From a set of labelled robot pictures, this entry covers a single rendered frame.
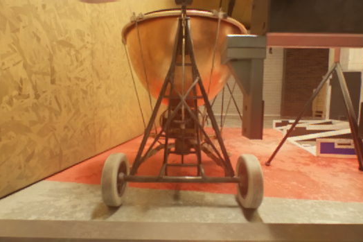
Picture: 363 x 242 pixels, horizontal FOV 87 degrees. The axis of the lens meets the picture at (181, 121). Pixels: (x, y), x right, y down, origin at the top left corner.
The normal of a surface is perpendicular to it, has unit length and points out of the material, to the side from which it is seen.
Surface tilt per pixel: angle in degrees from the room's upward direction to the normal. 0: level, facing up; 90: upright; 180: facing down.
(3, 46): 90
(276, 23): 90
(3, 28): 90
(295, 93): 90
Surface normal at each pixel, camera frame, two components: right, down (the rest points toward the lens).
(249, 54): 0.00, 0.08
